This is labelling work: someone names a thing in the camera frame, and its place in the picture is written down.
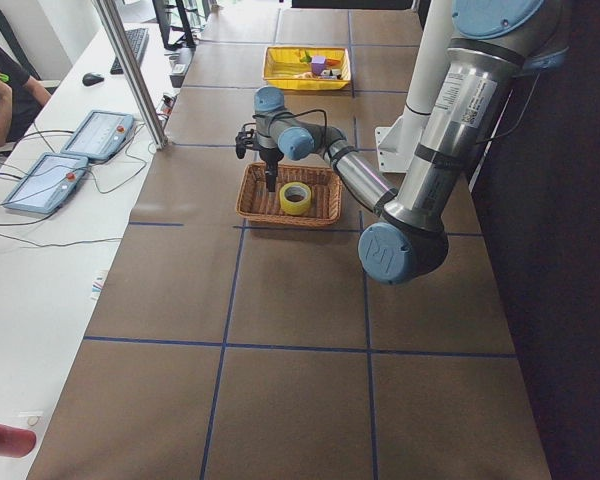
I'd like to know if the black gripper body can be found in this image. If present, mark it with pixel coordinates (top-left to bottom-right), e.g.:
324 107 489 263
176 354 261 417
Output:
259 148 283 173

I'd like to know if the yellow tape roll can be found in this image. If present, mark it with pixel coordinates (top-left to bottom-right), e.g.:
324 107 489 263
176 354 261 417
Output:
279 182 312 216

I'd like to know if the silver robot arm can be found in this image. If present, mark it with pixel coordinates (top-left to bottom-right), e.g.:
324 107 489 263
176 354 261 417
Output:
236 1 571 284

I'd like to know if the brown wicker basket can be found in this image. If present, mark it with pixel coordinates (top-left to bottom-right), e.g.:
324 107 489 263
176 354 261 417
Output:
236 162 343 228

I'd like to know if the yellow plastic basket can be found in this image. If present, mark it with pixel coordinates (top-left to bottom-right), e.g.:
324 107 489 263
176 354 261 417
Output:
262 45 351 91

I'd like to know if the purple foam block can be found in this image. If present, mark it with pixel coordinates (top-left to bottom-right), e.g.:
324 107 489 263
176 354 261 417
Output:
310 55 327 76

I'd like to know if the black monitor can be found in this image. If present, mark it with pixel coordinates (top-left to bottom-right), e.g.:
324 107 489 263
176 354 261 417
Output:
152 0 206 51

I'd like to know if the upper teach pendant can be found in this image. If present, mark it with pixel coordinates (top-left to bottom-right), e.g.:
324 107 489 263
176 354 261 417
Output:
61 110 134 162

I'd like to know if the teach pendant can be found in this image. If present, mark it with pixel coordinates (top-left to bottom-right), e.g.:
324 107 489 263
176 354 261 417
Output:
2 153 89 215
61 110 134 162

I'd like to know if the black keyboard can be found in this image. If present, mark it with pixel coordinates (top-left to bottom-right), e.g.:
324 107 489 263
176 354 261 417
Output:
109 27 149 75

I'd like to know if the black computer mouse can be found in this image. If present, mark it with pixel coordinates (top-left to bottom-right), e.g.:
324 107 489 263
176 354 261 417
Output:
82 72 105 87

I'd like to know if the lower teach pendant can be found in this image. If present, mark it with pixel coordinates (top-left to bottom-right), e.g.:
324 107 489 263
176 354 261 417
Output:
2 153 89 215

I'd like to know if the seated person black shirt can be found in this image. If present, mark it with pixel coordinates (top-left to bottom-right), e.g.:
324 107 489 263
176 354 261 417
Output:
0 47 51 147

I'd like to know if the red cylinder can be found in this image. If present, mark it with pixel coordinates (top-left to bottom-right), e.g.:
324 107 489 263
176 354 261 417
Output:
0 424 37 458

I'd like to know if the camera cable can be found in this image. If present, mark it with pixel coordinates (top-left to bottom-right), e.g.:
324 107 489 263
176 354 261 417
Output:
252 108 331 151

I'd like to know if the white pedestal column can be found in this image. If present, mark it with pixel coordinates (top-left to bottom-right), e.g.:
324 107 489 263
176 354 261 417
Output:
375 0 454 173

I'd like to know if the aluminium frame post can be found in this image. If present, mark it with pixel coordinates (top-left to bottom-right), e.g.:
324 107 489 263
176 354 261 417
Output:
93 0 168 150

